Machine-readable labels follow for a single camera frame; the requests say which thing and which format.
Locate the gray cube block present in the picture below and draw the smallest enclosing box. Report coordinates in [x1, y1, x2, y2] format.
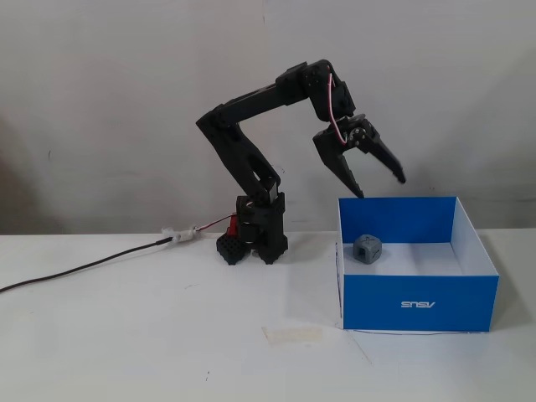
[352, 233, 384, 265]

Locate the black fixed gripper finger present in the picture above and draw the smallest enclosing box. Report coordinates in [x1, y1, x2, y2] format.
[317, 148, 366, 199]

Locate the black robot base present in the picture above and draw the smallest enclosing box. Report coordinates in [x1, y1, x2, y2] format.
[214, 191, 291, 268]

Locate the clear tape strip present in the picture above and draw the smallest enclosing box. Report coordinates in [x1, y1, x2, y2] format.
[261, 326, 324, 347]

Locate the white taped cable connector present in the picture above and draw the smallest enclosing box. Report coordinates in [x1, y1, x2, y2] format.
[161, 224, 203, 244]

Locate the red white servo cable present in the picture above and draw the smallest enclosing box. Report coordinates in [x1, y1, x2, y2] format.
[327, 74, 349, 146]

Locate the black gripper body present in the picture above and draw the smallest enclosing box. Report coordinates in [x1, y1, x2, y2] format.
[312, 112, 381, 162]

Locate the blue cardboard box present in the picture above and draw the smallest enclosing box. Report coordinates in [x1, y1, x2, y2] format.
[335, 196, 501, 333]

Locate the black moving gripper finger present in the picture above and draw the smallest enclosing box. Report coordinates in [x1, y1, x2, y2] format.
[363, 136, 408, 185]

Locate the black power cable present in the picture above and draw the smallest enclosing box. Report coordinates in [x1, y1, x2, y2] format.
[0, 236, 173, 294]

